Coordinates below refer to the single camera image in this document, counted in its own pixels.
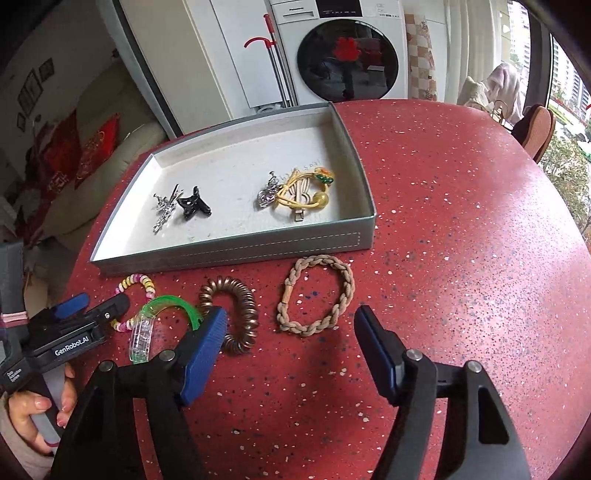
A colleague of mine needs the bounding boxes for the rabbit shaped hair clip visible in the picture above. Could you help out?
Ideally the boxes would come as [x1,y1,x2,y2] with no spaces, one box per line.
[291,178,315,223]

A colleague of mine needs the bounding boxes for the pastel spiral hair tie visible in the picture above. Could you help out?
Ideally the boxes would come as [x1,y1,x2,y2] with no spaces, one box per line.
[111,274,158,333]

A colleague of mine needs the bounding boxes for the checkered cloth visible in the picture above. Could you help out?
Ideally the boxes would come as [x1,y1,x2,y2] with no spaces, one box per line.
[404,13,437,100]

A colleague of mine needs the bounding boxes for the grey jewelry tray box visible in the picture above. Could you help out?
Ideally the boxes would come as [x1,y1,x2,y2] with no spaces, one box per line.
[89,102,377,277]

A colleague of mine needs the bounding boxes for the beige clothes pile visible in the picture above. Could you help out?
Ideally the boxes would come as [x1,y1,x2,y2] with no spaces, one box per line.
[457,62,527,125]

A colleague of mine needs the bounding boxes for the silver brooch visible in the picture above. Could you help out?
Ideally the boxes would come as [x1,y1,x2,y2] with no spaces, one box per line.
[256,182,282,210]

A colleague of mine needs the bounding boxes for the large picture frame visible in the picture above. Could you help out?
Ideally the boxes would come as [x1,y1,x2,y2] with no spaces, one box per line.
[17,69,38,112]

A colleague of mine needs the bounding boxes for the white cabinet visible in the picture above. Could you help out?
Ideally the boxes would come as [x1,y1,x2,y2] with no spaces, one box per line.
[185,0,296,112]

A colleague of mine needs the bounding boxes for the person's left hand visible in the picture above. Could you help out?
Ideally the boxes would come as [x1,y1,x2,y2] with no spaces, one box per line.
[7,364,78,457]

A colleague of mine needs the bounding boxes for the white washing machine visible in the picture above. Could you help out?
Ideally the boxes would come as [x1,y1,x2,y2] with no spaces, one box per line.
[269,0,409,104]

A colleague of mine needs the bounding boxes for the yellow hair tie with bead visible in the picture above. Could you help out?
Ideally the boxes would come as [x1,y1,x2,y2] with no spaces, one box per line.
[272,167,334,210]

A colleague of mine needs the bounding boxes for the red patterned cushion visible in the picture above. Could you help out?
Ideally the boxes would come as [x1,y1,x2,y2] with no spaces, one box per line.
[74,114,122,190]

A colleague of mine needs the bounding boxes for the brown spiral hair tie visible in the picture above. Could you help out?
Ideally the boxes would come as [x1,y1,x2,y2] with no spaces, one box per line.
[198,276,258,355]

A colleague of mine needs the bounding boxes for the beige braided hair tie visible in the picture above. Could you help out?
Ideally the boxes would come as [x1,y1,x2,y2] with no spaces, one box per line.
[276,255,355,337]

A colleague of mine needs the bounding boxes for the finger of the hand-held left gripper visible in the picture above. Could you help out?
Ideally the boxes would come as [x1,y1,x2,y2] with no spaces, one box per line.
[87,292,131,325]
[50,293,90,322]

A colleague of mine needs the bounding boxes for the black claw hair clip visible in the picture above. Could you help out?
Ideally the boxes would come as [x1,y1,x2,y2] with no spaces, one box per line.
[178,186,213,221]

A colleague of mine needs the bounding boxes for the light green armchair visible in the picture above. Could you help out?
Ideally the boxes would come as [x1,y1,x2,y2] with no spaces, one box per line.
[44,60,167,252]

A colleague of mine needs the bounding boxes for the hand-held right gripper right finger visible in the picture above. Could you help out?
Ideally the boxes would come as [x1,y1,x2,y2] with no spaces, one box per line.
[353,305,532,480]

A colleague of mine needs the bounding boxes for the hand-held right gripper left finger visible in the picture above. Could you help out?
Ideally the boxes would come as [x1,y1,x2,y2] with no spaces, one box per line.
[48,306,229,480]

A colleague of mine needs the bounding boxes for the red printed cloth pile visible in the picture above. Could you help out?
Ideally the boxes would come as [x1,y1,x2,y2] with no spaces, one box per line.
[25,111,81,206]

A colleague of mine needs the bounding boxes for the green plastic bracelet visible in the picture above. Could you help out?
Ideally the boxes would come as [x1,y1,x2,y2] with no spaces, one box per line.
[127,294,204,364]

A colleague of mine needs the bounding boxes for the silver spiked hair clip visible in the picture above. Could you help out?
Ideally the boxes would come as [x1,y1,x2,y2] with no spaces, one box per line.
[152,185,182,234]

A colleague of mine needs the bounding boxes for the red handled mop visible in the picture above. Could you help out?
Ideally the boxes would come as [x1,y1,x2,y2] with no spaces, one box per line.
[244,14,298,108]

